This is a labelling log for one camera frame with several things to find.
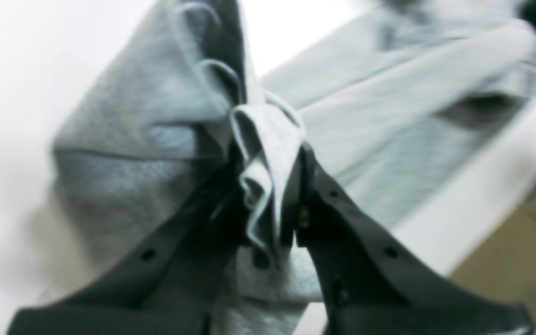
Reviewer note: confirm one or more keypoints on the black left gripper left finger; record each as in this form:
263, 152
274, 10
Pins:
167, 285

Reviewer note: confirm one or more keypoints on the grey T-shirt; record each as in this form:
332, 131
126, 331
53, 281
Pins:
391, 104

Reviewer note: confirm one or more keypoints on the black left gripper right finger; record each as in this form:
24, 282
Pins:
371, 284

